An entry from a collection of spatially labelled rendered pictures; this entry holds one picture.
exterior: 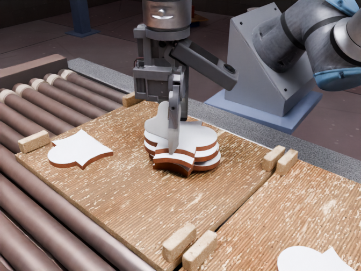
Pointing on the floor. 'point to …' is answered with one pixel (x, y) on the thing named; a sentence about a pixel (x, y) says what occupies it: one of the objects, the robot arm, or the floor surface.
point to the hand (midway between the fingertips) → (180, 135)
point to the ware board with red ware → (196, 18)
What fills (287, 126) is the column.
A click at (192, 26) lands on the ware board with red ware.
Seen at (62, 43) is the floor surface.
